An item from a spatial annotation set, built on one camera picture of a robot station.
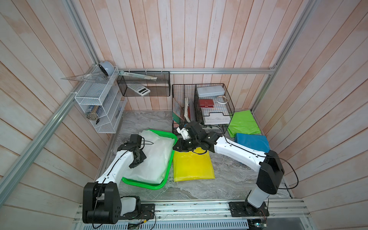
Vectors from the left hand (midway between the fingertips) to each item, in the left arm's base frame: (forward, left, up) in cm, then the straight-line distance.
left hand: (139, 161), depth 85 cm
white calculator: (+45, +4, +20) cm, 49 cm away
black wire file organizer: (+43, -27, +7) cm, 51 cm away
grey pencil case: (+47, -43, +17) cm, 66 cm away
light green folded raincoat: (+34, -74, -3) cm, 81 cm away
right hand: (+3, -21, +12) cm, 24 cm away
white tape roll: (+41, -54, +14) cm, 69 cm away
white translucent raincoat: (+7, -11, +2) cm, 13 cm away
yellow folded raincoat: (0, -33, -5) cm, 33 cm away
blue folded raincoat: (+16, -78, -2) cm, 79 cm away
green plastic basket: (-15, -14, +3) cm, 21 cm away
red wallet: (+35, -42, +16) cm, 58 cm away
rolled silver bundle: (+15, +23, +24) cm, 37 cm away
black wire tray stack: (+33, -47, +14) cm, 59 cm away
